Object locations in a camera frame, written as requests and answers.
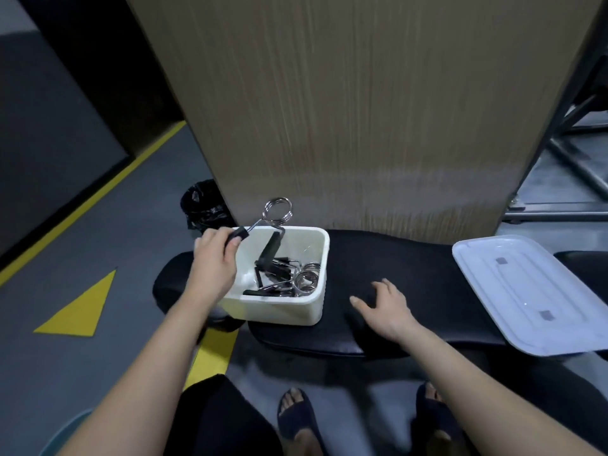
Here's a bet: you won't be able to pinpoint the person's left forearm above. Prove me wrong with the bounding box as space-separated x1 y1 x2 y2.
57 288 224 456

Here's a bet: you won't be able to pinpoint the white plastic bin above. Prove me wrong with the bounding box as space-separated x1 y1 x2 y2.
216 226 331 326

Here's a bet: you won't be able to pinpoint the person's right hand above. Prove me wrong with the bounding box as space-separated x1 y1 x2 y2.
350 278 420 345

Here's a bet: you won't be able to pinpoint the dark blue slipper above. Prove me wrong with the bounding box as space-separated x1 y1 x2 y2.
277 388 329 456
415 381 471 456

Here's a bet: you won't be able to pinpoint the bin with black bag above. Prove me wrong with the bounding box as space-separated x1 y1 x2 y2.
180 179 234 234

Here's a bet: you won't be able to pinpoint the dark blue left slipper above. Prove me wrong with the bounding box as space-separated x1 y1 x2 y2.
277 388 329 456

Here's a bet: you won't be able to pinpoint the dark blue right slipper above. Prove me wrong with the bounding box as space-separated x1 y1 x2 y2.
415 381 471 456

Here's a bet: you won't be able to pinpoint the grey metal equipment frame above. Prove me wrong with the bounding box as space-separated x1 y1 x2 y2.
503 54 608 225

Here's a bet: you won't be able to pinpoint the white plastic lid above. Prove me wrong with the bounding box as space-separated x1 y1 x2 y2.
452 235 608 358

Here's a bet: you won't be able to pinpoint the person's black shorts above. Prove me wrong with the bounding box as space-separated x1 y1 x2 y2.
163 373 287 456

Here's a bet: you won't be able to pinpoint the black padded bench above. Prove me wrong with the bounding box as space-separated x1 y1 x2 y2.
153 230 608 360

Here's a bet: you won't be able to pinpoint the person's left hand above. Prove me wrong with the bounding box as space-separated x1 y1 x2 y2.
187 227 244 305

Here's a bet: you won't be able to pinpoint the teal round object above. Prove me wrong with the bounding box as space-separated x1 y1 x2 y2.
49 407 95 456

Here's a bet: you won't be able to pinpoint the steel spring collar black handles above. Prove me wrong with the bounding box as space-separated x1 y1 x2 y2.
243 277 318 298
227 197 293 288
272 257 322 285

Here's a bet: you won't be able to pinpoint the person's right forearm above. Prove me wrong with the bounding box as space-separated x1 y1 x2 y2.
395 326 606 456

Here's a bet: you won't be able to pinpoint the wooden partition panel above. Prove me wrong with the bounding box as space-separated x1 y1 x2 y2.
124 0 605 246

